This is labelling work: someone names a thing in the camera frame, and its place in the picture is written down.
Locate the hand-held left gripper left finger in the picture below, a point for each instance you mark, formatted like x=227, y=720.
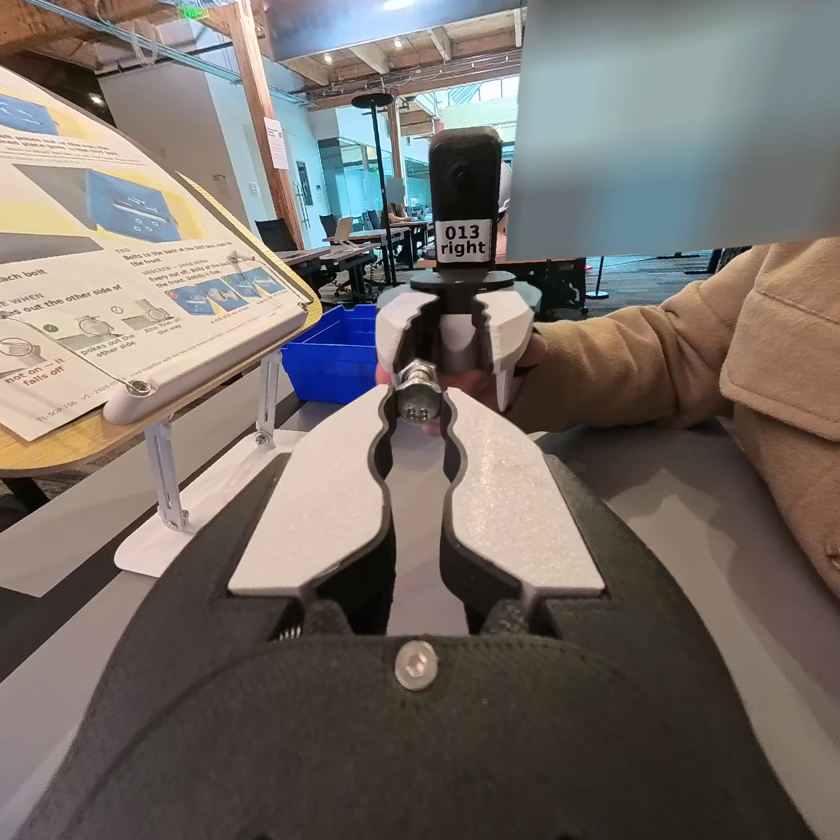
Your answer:
x=308, y=518

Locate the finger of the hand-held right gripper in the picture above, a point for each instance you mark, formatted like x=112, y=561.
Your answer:
x=508, y=321
x=394, y=328

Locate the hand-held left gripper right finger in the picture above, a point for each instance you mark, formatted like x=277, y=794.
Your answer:
x=518, y=518

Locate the silver hex nut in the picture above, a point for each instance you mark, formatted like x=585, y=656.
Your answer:
x=418, y=367

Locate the silver hex bolt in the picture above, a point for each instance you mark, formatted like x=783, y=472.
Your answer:
x=420, y=403

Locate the person's right forearm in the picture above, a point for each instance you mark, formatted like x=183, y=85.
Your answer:
x=623, y=367

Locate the dark office desk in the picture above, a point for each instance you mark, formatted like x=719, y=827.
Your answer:
x=387, y=236
x=328, y=256

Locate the grey desk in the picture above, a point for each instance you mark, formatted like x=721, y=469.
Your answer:
x=689, y=538

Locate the person's right hand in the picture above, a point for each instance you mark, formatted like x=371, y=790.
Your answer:
x=476, y=387

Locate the blue plastic bin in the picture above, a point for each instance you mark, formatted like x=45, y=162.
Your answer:
x=328, y=367

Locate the black office chair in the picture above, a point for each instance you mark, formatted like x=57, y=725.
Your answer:
x=275, y=233

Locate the white paper notice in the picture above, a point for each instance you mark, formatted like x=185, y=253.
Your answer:
x=277, y=141

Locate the wooden document board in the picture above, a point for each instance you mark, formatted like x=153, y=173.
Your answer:
x=39, y=453

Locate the beige jacket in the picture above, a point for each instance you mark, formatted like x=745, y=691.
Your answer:
x=787, y=394

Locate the printed instruction sheet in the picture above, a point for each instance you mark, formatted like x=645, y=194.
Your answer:
x=98, y=295

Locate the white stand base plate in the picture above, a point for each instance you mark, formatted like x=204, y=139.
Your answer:
x=216, y=499

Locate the white stand bracket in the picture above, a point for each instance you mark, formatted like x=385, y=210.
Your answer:
x=267, y=403
x=164, y=472

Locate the wooden support post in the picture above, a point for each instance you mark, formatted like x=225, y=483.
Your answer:
x=262, y=118

